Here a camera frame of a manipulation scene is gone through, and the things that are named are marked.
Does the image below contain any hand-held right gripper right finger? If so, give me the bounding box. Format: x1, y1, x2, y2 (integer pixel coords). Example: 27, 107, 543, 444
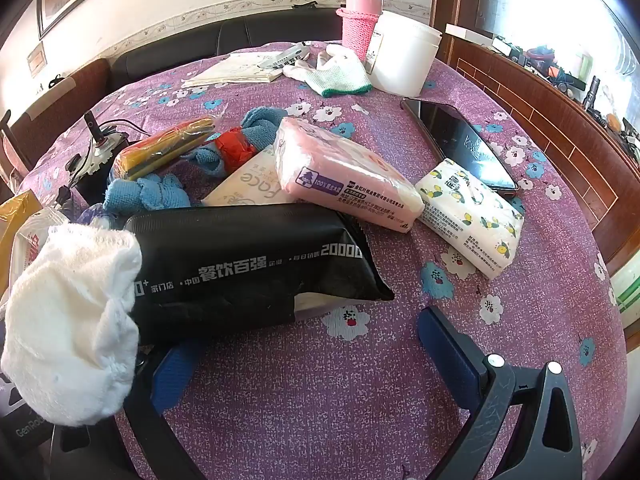
418, 305, 584, 480

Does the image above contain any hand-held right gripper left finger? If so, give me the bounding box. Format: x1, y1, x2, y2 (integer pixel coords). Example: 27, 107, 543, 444
50, 341, 207, 480

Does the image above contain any black tissue packet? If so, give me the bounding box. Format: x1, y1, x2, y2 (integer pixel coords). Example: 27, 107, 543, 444
122, 203, 396, 346

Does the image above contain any lemon print tissue packet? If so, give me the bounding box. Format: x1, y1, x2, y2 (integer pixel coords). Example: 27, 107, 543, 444
414, 158, 525, 281

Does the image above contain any beige tissue packet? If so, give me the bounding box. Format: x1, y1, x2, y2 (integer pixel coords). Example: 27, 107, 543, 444
201, 145, 301, 208

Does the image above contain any pink tissue packet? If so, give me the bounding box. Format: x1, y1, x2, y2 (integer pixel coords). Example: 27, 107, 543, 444
274, 116, 425, 233

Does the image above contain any yellow cardboard box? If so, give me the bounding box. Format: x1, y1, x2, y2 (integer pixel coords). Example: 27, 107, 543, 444
0, 191, 43, 281

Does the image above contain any yellow green red sponge pack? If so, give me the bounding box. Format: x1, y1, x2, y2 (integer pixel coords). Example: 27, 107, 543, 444
112, 116, 218, 181

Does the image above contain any blue cloth with red band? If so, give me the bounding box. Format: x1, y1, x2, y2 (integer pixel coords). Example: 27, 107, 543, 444
180, 107, 301, 178

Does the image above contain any purple floral tablecloth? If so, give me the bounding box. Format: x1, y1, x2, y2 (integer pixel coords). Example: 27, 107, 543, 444
20, 40, 628, 480

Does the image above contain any blue knotted cloth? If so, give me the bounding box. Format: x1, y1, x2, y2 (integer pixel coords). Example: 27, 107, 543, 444
104, 174, 193, 213

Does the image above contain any clear wrapped white tissue pack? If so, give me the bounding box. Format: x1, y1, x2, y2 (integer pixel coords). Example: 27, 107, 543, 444
10, 208, 68, 281

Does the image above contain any black smartphone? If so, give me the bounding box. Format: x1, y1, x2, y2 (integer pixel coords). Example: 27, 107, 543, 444
400, 97, 521, 193

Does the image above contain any black cylindrical device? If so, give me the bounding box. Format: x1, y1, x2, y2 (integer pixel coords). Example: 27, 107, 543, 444
70, 110, 151, 196

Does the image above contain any wooden cabinet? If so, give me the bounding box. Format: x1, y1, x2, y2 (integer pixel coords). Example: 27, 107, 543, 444
445, 22, 640, 281

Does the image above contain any white knit glove green cuff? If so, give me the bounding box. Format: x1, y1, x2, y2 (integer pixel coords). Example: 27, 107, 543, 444
282, 60, 373, 98

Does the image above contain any dark wooden chair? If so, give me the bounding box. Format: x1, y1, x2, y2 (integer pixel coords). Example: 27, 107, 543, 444
0, 110, 33, 186

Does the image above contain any white plastic jar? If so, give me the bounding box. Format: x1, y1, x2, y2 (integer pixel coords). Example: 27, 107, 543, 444
364, 10, 443, 98

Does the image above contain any pile of assorted tools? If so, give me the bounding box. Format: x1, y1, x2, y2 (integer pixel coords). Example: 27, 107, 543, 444
492, 35, 640, 161

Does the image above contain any white power strip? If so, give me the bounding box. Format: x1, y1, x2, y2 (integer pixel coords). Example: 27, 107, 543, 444
181, 51, 288, 88

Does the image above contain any black sofa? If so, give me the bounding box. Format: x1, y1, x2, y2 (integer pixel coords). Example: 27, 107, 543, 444
110, 7, 351, 91

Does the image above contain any white remote control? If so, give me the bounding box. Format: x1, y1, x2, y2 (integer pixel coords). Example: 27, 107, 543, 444
257, 42, 311, 68

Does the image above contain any pink bottle with knitted sleeve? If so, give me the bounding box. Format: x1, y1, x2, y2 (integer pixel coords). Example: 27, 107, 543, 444
336, 0, 385, 61

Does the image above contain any small wall notice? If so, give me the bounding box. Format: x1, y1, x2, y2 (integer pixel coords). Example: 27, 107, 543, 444
27, 42, 48, 78

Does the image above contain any wooden door frame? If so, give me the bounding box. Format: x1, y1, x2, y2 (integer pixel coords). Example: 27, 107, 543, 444
431, 0, 483, 63

